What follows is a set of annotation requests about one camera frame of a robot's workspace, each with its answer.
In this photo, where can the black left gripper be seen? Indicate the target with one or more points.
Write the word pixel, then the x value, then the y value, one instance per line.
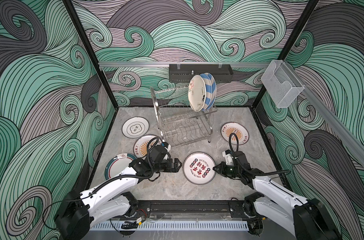
pixel 176 168

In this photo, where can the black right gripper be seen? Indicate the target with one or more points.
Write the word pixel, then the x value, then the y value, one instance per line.
pixel 222 167

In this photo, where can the white plate red characters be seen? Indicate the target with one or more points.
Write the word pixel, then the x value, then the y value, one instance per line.
pixel 198 168

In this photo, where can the white plate orange sunburst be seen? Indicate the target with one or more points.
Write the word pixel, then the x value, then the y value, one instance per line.
pixel 140 146
pixel 236 128

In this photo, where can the white plate green red rim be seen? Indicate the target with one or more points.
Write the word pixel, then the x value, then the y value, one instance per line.
pixel 117 164

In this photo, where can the cream plate floral pattern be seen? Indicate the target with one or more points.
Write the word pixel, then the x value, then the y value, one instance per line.
pixel 197 93

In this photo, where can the blue white striped plate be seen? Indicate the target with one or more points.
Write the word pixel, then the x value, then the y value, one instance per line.
pixel 208 87
pixel 213 96

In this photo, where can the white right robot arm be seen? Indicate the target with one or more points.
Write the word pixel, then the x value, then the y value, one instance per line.
pixel 305 219

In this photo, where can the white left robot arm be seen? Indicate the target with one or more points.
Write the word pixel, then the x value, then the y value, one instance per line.
pixel 79 212

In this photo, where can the white plate green flower outline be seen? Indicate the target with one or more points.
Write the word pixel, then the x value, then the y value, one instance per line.
pixel 135 127

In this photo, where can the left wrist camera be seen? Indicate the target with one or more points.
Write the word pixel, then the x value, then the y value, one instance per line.
pixel 160 152

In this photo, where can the steel wire dish rack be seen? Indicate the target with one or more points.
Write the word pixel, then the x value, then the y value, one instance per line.
pixel 178 123

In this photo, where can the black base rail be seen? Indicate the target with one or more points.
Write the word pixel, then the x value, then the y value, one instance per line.
pixel 155 209

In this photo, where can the white slotted cable duct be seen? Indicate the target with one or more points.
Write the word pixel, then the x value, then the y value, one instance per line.
pixel 176 226

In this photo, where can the black wall-mounted tray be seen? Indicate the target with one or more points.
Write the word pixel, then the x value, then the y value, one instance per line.
pixel 183 73

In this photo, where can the clear plastic wall bin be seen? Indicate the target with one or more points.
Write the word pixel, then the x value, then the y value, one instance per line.
pixel 282 83

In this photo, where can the aluminium wall rail back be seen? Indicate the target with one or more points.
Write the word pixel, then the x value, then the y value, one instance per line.
pixel 141 64

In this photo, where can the aluminium wall rail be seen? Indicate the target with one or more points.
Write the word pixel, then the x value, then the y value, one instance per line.
pixel 141 64
pixel 323 99

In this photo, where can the aluminium wall rail right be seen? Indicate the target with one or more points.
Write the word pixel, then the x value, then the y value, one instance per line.
pixel 323 99

